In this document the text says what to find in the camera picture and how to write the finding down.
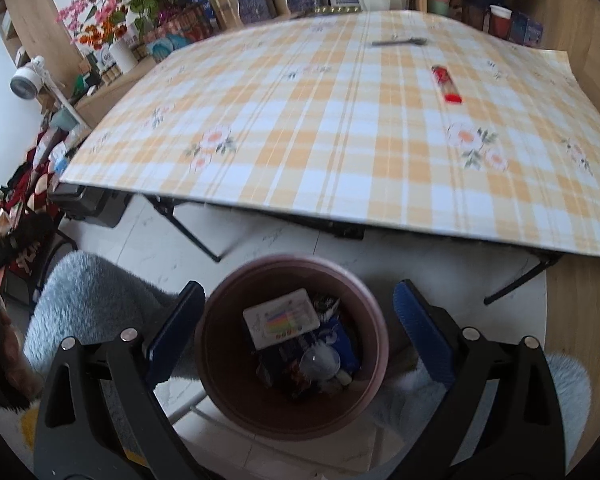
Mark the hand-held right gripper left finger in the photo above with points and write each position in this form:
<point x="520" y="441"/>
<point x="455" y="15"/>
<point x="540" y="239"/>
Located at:
<point x="172" y="330"/>

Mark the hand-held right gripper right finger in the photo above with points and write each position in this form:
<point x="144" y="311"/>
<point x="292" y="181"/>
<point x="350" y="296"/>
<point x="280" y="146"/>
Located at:
<point x="425" y="335"/>

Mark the large blue box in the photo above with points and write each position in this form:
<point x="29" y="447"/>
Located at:
<point x="342" y="345"/>

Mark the brown round waste bin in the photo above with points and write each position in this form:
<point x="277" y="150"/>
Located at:
<point x="240" y="395"/>

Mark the white card with coloured stripes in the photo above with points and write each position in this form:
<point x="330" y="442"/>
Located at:
<point x="285" y="320"/>

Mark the person's left forearm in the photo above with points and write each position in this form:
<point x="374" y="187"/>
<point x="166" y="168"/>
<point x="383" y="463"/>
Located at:
<point x="5" y="350"/>

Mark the pile of colourful cloths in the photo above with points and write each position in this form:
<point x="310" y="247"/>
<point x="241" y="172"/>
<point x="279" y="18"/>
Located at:
<point x="30" y="170"/>

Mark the black hard case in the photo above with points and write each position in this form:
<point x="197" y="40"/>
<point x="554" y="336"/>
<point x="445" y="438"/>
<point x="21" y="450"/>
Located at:
<point x="92" y="207"/>

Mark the grey fluffy rug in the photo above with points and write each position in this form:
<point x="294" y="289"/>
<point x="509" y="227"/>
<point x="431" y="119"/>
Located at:
<point x="90" y="300"/>

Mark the white clip lamp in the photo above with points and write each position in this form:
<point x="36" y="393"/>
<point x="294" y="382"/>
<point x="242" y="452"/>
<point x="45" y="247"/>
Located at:
<point x="25" y="82"/>

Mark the yellow white floor mat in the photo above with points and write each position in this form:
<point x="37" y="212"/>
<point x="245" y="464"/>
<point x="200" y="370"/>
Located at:
<point x="25" y="427"/>

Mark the box of brown bottles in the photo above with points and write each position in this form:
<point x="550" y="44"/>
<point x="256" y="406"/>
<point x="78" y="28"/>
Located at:
<point x="112" y="75"/>

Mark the plaid floral tablecloth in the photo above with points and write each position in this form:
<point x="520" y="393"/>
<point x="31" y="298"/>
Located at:
<point x="330" y="160"/>

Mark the orange flowers in white vase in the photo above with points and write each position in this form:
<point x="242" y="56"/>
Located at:
<point x="122" y="55"/>

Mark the wooden corner shelf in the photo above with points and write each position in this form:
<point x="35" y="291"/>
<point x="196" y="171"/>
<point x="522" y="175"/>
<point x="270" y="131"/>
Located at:
<point x="35" y="15"/>

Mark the teal round-print box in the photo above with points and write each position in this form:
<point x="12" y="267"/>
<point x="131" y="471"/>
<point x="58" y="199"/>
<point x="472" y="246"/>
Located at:
<point x="167" y="46"/>

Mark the red sachet packet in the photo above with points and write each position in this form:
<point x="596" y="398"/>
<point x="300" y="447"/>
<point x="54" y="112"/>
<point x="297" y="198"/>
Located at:
<point x="447" y="85"/>

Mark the small blue boxes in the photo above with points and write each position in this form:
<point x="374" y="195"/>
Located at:
<point x="527" y="30"/>

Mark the red paper cup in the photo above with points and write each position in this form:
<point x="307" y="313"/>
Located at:
<point x="500" y="20"/>

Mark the gold beaded tray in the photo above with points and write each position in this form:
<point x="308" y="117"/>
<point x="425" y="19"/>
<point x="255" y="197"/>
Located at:
<point x="335" y="10"/>

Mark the wooden shelf unit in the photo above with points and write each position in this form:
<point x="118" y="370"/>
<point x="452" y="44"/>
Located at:
<point x="565" y="5"/>

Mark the black folding table frame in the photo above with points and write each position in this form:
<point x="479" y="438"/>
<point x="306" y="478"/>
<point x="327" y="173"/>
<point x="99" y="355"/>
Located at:
<point x="190" y="232"/>

